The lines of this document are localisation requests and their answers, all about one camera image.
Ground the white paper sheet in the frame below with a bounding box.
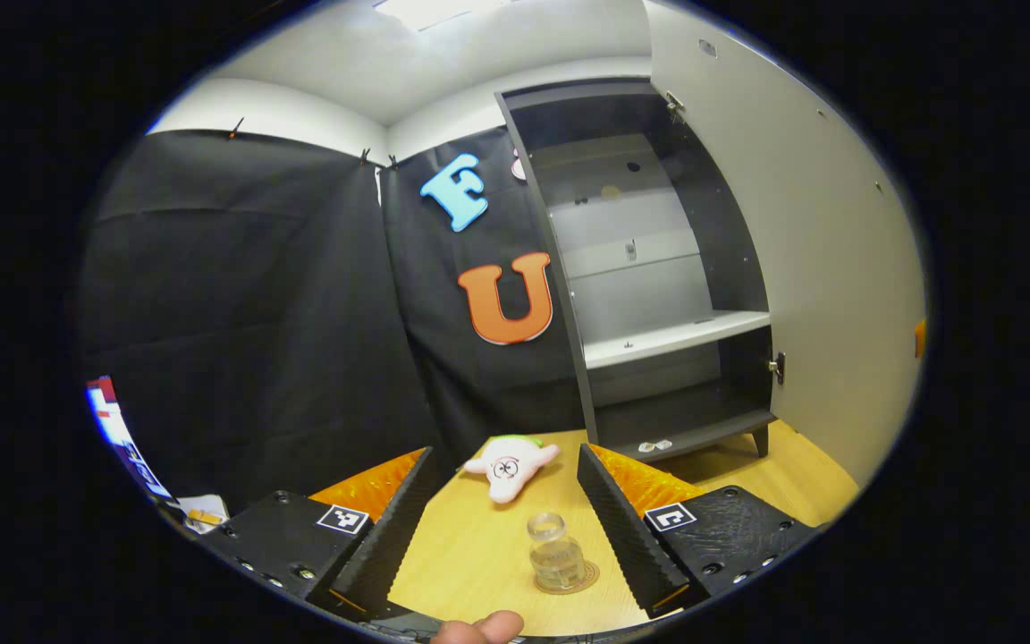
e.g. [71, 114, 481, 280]
[177, 494, 230, 536]

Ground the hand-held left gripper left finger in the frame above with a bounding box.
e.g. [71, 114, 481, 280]
[198, 445, 437, 623]

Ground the black backdrop cloth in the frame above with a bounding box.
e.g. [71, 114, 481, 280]
[79, 125, 592, 511]

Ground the pink star plush toy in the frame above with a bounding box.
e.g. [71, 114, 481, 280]
[463, 435, 562, 504]

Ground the beige cabinet door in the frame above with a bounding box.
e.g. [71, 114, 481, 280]
[642, 0, 927, 490]

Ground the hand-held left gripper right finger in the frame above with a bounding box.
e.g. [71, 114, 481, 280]
[576, 443, 824, 620]

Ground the clear plastic bottle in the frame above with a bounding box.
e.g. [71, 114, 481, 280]
[527, 512, 587, 591]

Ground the round brown coaster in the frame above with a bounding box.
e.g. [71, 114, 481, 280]
[533, 559, 601, 596]

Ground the colourful printed board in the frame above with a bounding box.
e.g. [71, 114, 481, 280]
[86, 376, 174, 502]

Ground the dark grey cabinet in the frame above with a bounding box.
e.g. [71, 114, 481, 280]
[494, 76, 780, 463]

